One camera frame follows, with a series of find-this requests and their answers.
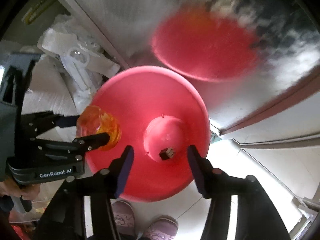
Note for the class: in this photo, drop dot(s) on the purple slipper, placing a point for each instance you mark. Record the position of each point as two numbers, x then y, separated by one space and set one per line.
123 217
160 227

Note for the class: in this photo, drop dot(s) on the orange plastic wrapper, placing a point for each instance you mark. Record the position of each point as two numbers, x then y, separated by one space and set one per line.
100 120

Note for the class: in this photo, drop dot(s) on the person's left forearm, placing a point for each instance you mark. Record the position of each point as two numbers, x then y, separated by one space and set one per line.
5 203

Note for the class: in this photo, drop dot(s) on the person's left hand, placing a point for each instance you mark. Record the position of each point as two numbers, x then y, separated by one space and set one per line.
25 192

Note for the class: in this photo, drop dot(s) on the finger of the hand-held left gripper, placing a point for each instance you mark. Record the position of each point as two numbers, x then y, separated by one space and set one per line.
92 140
67 121

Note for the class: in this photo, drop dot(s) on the steel cabinet door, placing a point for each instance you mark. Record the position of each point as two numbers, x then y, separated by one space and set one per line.
125 17

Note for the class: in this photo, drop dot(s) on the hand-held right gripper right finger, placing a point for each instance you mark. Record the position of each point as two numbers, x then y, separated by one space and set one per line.
196 170

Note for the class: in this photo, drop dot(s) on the white quilted cloth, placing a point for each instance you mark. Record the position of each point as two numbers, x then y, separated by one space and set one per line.
50 97

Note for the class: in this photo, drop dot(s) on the red plastic basin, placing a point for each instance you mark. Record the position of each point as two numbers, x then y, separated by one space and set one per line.
150 97

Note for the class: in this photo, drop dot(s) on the yellow plastic hook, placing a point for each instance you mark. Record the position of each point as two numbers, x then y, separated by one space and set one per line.
35 12

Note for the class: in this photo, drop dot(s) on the white plastic bag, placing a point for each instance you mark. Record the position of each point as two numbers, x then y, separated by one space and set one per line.
75 55

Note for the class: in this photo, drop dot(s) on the clear plastic box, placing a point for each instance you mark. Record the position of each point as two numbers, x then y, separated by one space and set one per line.
37 205

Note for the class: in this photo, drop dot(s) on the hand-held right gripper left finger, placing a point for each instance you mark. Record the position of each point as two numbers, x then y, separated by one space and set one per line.
125 170

